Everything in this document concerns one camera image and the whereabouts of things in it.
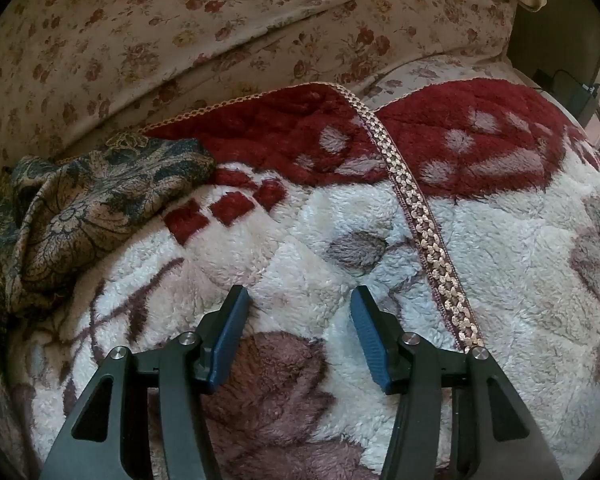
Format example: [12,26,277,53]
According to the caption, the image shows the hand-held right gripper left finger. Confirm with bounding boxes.
[40,285,252,480]

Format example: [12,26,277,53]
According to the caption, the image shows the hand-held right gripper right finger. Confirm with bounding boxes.
[351,285,563,480]

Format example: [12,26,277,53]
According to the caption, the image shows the brown dark floral patterned cloth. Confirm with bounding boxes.
[0,132,218,461]

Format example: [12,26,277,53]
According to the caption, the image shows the red white fleece blanket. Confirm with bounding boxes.
[5,80,600,480]

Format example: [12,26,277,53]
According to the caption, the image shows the beige floral pillow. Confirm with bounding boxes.
[0,0,518,191]

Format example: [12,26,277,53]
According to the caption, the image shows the black box device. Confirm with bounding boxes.
[570,82,600,128]

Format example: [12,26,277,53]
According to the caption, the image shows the black cable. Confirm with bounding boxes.
[535,67,600,156]

